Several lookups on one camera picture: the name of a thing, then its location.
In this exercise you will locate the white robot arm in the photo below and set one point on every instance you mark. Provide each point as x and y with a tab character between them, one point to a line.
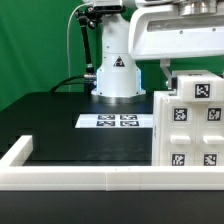
118	79

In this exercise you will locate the white door panel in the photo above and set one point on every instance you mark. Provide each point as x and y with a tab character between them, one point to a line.
210	135
178	129

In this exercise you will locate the black camera on mount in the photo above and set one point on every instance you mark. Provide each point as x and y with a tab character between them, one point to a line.
108	6

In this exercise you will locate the white U-shaped frame wall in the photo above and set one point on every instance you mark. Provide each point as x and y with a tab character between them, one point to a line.
16	175

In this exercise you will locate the white cabinet body box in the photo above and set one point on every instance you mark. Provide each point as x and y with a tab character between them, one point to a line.
159	98

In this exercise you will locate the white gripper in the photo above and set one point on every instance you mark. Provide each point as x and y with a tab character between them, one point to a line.
166	32

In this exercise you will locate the white flat base plate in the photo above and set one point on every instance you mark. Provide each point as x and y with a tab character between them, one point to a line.
114	121

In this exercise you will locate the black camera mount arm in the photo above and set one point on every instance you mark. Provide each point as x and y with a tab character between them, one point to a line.
87	40

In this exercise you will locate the small white cabinet block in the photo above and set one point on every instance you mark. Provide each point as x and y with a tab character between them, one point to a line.
199	86

